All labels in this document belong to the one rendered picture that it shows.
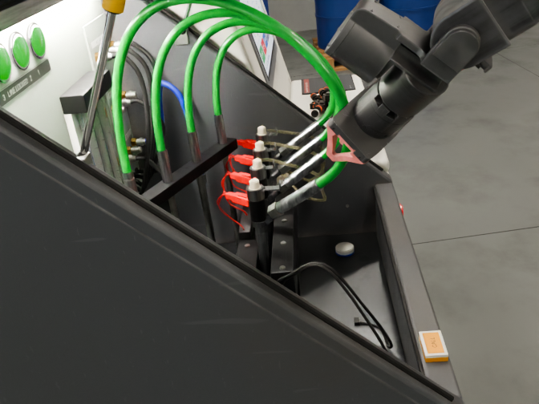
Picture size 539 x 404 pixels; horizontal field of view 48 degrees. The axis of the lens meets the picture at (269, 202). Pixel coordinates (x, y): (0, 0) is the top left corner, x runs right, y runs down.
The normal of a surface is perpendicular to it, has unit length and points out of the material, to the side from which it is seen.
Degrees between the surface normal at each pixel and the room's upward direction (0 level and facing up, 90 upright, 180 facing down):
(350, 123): 49
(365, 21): 98
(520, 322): 0
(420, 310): 0
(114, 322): 90
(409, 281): 0
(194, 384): 90
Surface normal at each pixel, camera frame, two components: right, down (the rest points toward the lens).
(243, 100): -0.04, 0.46
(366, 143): 0.37, -0.33
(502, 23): -0.23, 0.62
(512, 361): -0.11, -0.88
